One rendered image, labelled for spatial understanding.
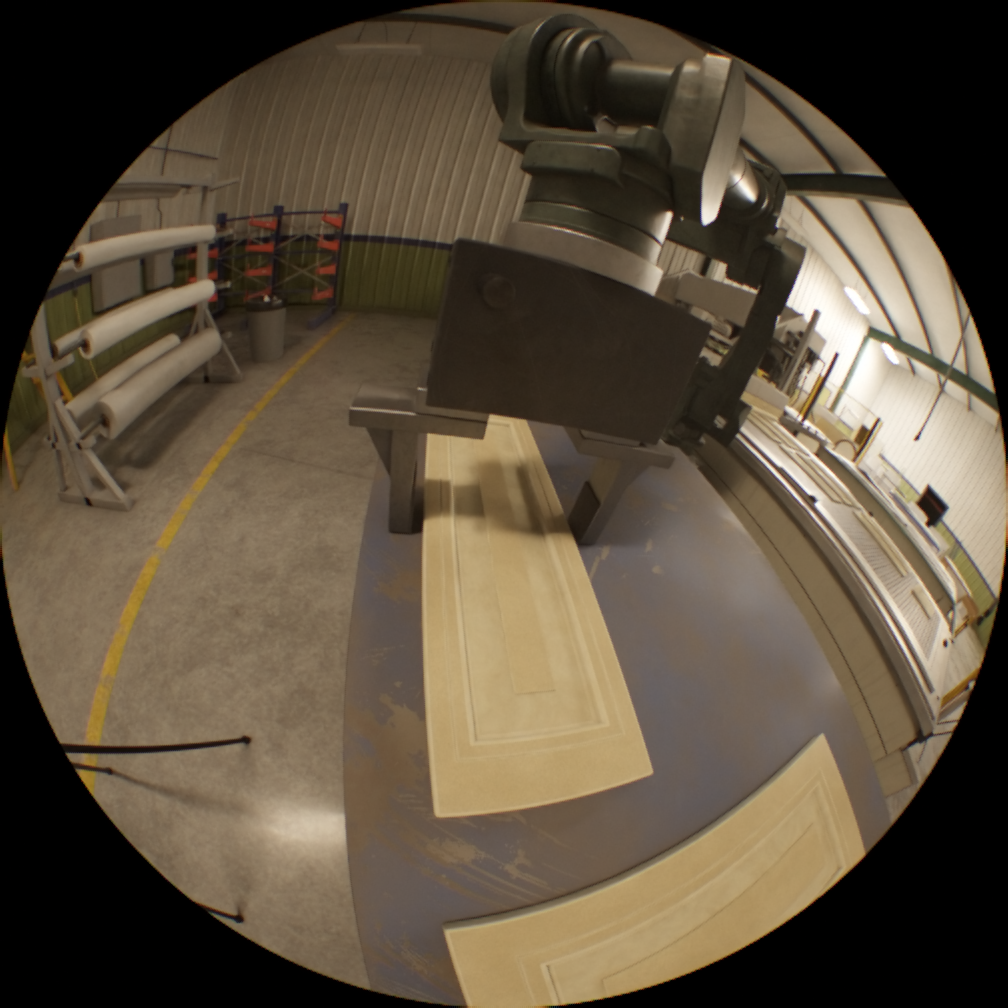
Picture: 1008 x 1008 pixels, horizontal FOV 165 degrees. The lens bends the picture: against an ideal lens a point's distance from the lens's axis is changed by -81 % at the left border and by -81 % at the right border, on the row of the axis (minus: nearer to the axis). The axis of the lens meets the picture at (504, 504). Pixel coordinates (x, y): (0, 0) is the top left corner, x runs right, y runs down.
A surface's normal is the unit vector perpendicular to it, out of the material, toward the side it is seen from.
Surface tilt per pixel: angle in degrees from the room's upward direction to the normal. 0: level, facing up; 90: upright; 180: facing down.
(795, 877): 0
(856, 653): 90
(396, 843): 0
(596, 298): 90
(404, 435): 90
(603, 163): 90
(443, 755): 0
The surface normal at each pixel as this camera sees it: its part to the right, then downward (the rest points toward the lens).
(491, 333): 0.15, 0.66
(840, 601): -0.96, -0.07
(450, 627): 0.24, -0.75
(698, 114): -0.60, 0.39
